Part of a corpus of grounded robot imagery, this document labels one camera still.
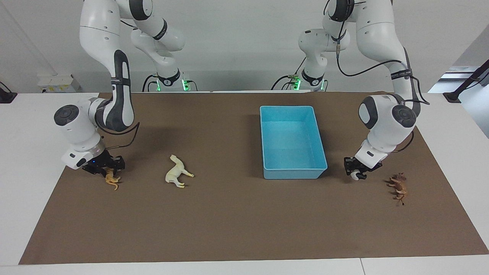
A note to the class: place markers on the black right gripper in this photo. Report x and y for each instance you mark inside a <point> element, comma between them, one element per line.
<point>103,162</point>

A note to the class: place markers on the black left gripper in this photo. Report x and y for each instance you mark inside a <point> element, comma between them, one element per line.
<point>361,165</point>

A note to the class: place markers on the black and white panda toy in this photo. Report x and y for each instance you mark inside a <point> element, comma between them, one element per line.
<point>356,176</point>

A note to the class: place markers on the orange striped tiger toy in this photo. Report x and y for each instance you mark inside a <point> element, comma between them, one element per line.
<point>112,181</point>

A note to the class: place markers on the brown lion toy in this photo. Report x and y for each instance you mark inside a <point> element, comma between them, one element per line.
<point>399,187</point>

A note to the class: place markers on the cream white horse toy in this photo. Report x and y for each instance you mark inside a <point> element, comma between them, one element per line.
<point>175,173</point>

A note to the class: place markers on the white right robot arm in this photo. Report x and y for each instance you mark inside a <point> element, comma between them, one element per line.
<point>103,34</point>

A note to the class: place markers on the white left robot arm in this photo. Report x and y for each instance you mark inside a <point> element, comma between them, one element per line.
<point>382,38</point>

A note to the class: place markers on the light blue plastic storage box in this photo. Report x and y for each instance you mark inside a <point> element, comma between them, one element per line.
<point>292,143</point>

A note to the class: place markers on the white cardboard box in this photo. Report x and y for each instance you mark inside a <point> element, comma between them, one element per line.
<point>57,83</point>

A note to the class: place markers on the brown paper table mat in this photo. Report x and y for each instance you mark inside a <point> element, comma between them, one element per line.
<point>229,221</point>

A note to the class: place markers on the black table clamp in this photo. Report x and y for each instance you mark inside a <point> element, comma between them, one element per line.
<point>5,96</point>

